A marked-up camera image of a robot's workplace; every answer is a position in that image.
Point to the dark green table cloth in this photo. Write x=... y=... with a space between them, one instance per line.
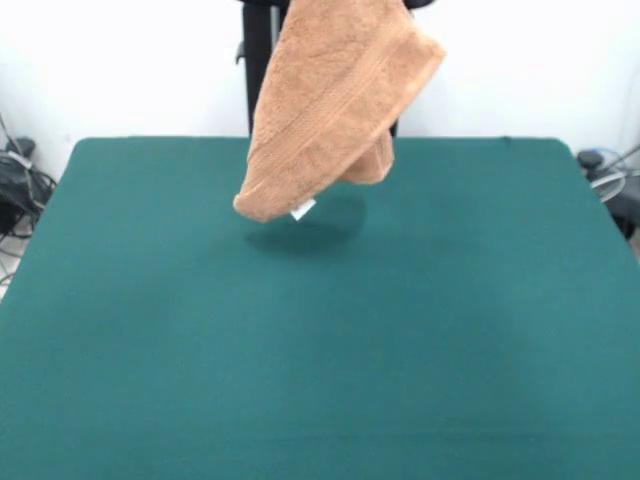
x=150 y=300

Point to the orange terry towel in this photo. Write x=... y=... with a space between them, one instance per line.
x=330 y=100

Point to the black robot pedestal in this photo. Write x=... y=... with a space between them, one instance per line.
x=257 y=75

